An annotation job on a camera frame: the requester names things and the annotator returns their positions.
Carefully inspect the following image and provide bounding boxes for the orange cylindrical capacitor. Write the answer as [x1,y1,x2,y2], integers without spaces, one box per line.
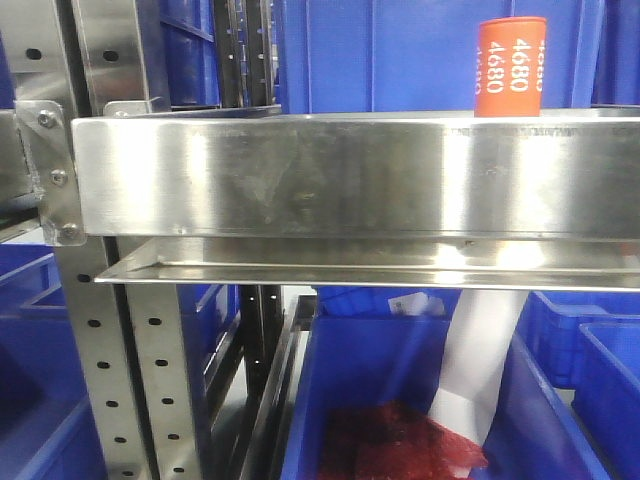
[474,16,547,117]

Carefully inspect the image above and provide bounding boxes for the steel corner bracket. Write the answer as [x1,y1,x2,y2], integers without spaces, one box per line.
[15,100,86,247]

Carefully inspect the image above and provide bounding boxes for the perforated steel shelf upright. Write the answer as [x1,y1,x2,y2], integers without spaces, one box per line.
[55,237,211,479]

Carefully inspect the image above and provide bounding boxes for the blue bin with red bags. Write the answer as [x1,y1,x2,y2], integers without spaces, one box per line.
[280,316,609,479]

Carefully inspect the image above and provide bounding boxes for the blue bin lower left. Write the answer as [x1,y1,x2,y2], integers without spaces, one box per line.
[1,244,107,479]

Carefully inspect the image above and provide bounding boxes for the blue bin upper left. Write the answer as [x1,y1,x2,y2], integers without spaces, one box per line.
[159,0,221,106]

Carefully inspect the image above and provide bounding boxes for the stainless steel shelf front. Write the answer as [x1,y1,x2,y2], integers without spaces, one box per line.
[72,110,639,241]

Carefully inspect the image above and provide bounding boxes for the red mesh bags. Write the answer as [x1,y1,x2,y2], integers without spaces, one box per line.
[317,401,489,479]

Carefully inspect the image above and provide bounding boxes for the blue bin behind capacitor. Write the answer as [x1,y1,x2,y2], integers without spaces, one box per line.
[273,1,605,114]

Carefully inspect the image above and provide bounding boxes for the blue bin lower right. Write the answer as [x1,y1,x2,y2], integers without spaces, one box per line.
[518,291,639,479]

